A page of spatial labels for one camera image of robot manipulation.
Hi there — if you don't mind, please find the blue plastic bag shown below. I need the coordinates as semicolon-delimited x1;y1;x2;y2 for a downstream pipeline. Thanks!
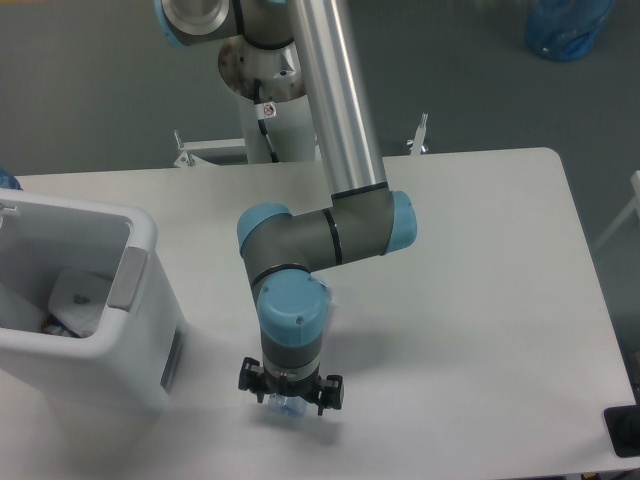
524;0;616;62

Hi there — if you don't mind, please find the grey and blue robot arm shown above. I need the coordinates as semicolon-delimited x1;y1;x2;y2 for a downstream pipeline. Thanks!
154;1;417;416

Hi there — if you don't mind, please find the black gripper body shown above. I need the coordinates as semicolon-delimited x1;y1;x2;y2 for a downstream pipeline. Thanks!
259;368;320;400

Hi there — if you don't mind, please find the white pedestal foot bracket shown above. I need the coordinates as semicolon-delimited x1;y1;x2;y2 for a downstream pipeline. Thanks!
406;112;430;156
173;130;247;168

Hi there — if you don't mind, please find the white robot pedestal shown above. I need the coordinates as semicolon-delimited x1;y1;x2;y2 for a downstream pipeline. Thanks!
218;36;317;164

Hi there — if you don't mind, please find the black device at table edge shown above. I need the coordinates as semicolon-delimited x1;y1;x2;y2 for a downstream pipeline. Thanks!
604;405;639;458

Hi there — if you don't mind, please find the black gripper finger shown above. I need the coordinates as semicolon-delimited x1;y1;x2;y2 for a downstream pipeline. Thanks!
238;357;268;404
312;375;344;416

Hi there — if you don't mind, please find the crushed clear plastic bottle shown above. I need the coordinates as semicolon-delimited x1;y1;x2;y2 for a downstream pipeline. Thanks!
267;394;308;419

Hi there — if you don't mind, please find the white frame at right edge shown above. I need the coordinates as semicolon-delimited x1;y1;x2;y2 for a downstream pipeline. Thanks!
593;170;639;253

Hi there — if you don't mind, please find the white trash can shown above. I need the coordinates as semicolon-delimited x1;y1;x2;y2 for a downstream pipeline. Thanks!
1;189;186;410

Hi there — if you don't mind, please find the black cable on pedestal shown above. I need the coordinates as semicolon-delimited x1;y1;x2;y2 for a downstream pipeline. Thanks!
252;78;281;164

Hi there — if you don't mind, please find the white pedestal foot bracket left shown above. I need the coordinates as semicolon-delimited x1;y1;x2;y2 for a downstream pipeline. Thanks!
173;130;247;168

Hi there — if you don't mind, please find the clear plastic wrapper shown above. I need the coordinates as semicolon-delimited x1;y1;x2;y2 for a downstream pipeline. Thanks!
42;268;112;338

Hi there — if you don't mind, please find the blue object at left edge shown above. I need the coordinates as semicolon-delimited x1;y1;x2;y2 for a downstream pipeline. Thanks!
0;168;23;191

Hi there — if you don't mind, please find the white pedestal foot bracket right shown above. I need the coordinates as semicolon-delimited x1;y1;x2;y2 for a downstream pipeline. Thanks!
406;112;430;156

